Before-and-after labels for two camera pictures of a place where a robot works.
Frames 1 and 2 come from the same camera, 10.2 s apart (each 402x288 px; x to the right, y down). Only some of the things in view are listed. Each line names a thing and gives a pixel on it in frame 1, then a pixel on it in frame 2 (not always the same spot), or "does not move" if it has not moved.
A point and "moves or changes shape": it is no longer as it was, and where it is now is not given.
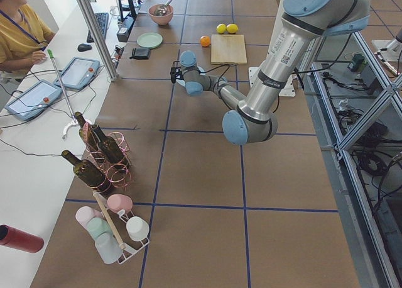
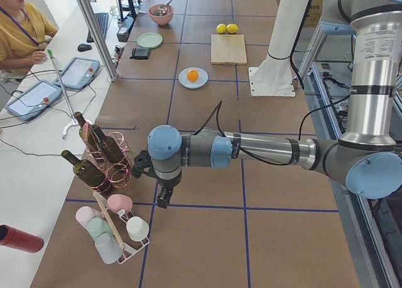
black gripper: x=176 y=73 to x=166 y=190
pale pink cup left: x=84 y=214 does not move
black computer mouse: x=83 y=48 does not move
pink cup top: x=118 y=202 does not move
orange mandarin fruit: x=205 y=41 moves or changes shape
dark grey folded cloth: x=142 y=53 does not move
